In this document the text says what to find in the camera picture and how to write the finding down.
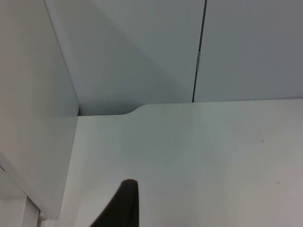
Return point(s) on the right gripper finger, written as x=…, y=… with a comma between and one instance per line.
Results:
x=123, y=208

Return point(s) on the grey chest of drawers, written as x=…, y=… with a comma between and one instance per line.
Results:
x=35, y=99

